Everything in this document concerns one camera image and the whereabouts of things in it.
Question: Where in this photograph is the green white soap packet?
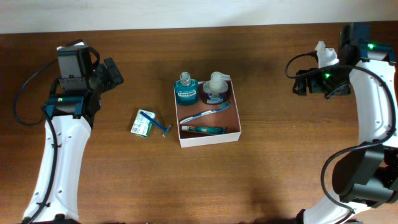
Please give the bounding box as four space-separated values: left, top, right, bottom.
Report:
130 110 155 138

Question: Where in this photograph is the blue disposable razor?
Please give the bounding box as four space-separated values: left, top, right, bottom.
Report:
139 111 172 137

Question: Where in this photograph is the teal mouthwash bottle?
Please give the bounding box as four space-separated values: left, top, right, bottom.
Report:
174 72 198 106

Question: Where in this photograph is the blue white toothbrush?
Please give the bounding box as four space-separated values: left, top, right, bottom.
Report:
179 101 231 124

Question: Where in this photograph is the purple foam soap bottle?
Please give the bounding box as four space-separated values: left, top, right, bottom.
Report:
203 72 230 105

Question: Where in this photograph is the white teal toothpaste tube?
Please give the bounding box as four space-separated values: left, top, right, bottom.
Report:
181 126 226 135

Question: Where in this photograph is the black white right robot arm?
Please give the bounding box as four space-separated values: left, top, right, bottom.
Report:
292 23 397 223

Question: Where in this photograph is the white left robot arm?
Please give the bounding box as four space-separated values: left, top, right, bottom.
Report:
22 40 124 223

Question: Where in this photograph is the white cardboard box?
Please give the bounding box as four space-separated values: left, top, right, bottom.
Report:
175 80 242 147

